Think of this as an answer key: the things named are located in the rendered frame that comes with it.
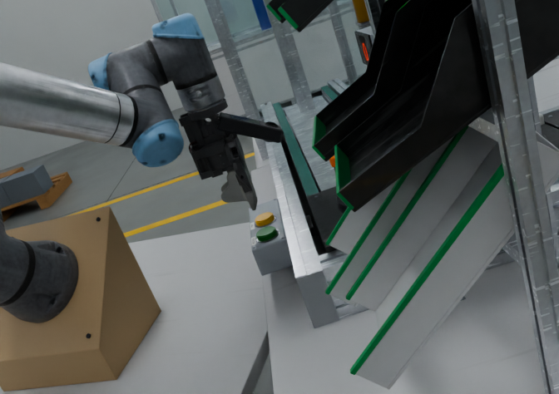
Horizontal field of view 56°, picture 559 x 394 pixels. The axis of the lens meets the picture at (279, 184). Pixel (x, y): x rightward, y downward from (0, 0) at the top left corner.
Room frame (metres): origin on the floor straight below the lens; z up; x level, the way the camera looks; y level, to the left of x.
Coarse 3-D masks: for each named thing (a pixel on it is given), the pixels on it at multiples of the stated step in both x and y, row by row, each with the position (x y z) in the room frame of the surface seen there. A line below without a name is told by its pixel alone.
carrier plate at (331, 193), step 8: (320, 192) 1.01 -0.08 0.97; (328, 192) 0.99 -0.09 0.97; (312, 200) 0.98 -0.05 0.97; (320, 200) 0.97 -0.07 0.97; (328, 200) 0.95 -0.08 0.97; (312, 208) 0.94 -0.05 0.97; (320, 208) 0.93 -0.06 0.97; (328, 208) 0.92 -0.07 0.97; (336, 208) 0.91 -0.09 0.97; (320, 216) 0.89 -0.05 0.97; (328, 216) 0.88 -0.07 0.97; (336, 216) 0.87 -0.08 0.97; (320, 224) 0.86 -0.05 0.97; (328, 224) 0.85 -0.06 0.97; (320, 232) 0.83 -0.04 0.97; (328, 232) 0.82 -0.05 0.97; (328, 248) 0.77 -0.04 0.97
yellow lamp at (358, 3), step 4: (352, 0) 1.08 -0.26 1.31; (356, 0) 1.06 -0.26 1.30; (360, 0) 1.06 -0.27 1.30; (356, 4) 1.06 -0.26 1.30; (360, 4) 1.06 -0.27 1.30; (364, 4) 1.05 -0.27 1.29; (356, 8) 1.07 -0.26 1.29; (360, 8) 1.06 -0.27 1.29; (364, 8) 1.05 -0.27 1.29; (356, 12) 1.07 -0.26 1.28; (360, 12) 1.06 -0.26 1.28; (364, 12) 1.05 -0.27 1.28; (356, 16) 1.08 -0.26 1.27; (360, 16) 1.06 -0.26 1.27; (364, 16) 1.06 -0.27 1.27; (368, 16) 1.05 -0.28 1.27; (360, 20) 1.06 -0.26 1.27; (364, 20) 1.06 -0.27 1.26; (368, 20) 1.05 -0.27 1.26
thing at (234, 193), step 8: (232, 176) 0.89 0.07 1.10; (248, 176) 0.90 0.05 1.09; (232, 184) 0.89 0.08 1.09; (240, 184) 0.90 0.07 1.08; (224, 192) 0.89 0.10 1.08; (232, 192) 0.89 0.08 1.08; (240, 192) 0.89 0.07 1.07; (248, 192) 0.88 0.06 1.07; (224, 200) 0.89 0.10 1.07; (232, 200) 0.89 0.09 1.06; (240, 200) 0.89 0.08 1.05; (248, 200) 0.89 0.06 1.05; (256, 200) 0.90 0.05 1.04
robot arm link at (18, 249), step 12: (0, 216) 0.87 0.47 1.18; (0, 228) 0.85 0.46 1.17; (0, 240) 0.82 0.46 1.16; (12, 240) 0.85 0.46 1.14; (0, 252) 0.80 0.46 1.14; (12, 252) 0.82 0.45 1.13; (24, 252) 0.84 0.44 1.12; (0, 264) 0.79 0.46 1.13; (12, 264) 0.81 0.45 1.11; (24, 264) 0.83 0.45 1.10; (0, 276) 0.79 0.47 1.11; (12, 276) 0.80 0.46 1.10; (24, 276) 0.82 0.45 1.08; (0, 288) 0.79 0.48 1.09; (12, 288) 0.80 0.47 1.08; (0, 300) 0.80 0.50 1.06
